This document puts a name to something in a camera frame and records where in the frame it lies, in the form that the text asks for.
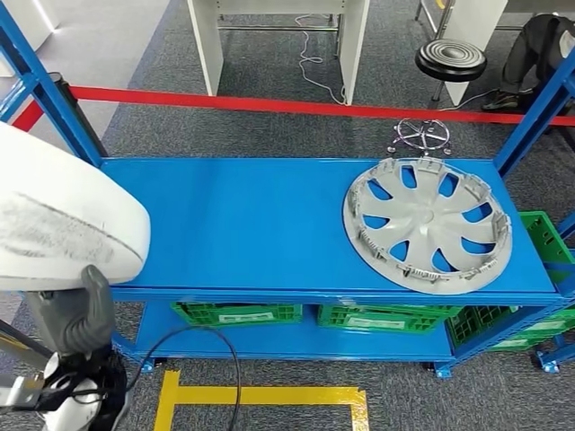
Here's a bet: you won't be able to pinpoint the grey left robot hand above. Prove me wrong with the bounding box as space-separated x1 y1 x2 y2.
24 264 116 352

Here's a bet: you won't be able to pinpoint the white curved plastic car part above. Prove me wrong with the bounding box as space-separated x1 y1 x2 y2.
0 121 152 293

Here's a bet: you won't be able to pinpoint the blue metal shelf rack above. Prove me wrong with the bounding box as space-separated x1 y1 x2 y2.
0 0 575 382

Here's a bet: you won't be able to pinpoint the short red barrier belt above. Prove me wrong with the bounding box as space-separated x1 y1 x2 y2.
11 101 46 133

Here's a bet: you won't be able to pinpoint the green plastic crate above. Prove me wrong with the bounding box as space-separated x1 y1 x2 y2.
447 211 575 355
170 302 304 330
316 305 464 338

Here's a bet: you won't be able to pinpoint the white block platform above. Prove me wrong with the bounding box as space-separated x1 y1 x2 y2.
0 0 62 78

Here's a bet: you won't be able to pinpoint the long red barrier belt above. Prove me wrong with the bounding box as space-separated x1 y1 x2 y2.
70 85 575 128

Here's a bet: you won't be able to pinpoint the white desk with steel bar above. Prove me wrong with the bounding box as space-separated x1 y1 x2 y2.
186 0 371 107

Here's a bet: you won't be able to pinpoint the grey plastic wheel cover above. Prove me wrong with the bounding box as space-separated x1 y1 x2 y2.
342 156 513 297

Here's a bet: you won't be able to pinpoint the chrome star stool base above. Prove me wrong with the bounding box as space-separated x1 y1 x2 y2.
387 118 453 157

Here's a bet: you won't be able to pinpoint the black round stool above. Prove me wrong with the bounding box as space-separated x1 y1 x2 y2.
413 38 488 103

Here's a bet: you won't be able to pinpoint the person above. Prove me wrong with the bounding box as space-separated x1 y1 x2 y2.
483 12 575 113

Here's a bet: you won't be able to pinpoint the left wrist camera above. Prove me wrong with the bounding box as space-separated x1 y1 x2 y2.
0 374 46 413

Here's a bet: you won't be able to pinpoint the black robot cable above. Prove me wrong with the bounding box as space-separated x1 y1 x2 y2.
125 325 242 431

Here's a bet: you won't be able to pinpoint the white coiled floor cable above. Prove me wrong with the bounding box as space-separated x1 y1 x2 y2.
295 13 347 106

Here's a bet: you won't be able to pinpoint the thin white cable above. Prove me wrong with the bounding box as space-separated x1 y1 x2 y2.
437 87 504 113

